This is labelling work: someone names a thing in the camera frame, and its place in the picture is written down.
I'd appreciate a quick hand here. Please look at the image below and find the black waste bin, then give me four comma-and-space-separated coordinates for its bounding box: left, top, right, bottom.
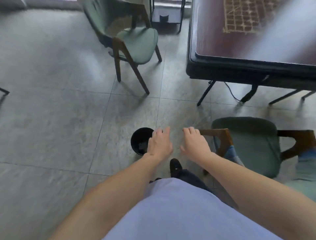
130, 127, 155, 156

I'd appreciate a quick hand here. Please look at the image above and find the dark wooden table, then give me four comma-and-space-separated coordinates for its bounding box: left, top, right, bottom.
186, 0, 316, 107

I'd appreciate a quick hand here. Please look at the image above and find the person's left hand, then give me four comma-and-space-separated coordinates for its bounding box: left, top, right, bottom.
146, 126, 174, 163

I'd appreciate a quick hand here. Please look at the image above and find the person's light lavender shirt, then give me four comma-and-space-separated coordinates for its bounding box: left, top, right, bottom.
102, 178, 282, 240

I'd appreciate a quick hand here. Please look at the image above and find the green fabric chair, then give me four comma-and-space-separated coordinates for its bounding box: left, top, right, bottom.
79, 0, 163, 96
198, 116, 316, 198

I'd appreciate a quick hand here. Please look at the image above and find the black power cable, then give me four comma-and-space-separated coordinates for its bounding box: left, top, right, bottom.
223, 81, 244, 102

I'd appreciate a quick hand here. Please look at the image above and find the person's right forearm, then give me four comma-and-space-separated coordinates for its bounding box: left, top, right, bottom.
196, 152, 316, 240

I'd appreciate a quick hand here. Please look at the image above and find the person's left forearm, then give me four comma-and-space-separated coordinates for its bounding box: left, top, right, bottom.
48, 153, 163, 240

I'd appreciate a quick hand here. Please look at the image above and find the person's right hand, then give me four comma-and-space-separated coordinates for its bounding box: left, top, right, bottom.
179, 126, 213, 164

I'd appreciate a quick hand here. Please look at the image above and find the person's black right shoe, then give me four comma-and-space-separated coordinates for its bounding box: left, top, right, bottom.
170, 158, 184, 178

